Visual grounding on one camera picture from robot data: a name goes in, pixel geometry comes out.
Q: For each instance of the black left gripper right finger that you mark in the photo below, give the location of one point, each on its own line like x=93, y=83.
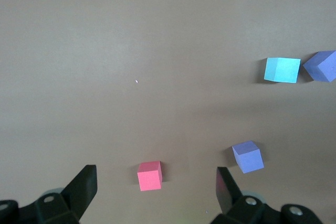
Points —
x=225, y=190

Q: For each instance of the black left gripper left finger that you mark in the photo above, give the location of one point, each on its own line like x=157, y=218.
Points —
x=81, y=184

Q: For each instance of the purple foam cube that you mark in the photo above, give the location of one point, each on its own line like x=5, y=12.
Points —
x=248, y=158
x=323, y=66

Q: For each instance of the cyan foam cube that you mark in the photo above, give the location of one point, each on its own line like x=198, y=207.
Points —
x=283, y=70

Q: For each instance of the red foam cube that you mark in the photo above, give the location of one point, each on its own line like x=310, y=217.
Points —
x=149, y=179

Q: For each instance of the brown table cover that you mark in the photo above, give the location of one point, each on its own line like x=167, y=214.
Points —
x=78, y=51

